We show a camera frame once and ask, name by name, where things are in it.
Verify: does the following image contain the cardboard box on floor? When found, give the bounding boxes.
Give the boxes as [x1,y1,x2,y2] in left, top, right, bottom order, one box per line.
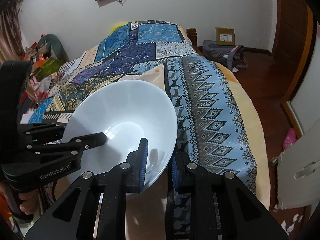
[216,27,235,46]

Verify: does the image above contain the striped brown curtain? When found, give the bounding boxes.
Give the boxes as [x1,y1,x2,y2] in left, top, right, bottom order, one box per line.
[0,0,24,63]

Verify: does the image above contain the orange left sleeve forearm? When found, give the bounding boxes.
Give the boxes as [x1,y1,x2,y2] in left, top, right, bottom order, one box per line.
[0,195,14,230]

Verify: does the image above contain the grey purple bag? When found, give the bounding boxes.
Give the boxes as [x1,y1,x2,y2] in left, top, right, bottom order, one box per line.
[202,40,248,71]

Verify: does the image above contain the pink bunny toy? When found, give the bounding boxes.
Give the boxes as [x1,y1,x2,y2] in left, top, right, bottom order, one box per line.
[29,76,38,87]

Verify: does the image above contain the pink slipper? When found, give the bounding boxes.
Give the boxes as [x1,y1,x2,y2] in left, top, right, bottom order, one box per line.
[283,128,297,150]

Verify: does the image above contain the white bowl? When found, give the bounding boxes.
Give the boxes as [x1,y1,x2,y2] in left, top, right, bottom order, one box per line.
[62,80,177,189]

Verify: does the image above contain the green box of clutter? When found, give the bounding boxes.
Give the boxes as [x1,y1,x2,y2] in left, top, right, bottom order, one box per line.
[22,42,67,81]

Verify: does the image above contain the left hand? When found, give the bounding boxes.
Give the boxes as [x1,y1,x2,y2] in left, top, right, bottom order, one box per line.
[18,190,39,215]

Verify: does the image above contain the patchwork patterned bedspread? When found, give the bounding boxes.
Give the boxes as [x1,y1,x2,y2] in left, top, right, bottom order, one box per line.
[19,19,272,240]

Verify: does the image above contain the brown wooden door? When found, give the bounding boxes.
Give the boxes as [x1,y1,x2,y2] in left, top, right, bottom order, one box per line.
[272,0,315,102]

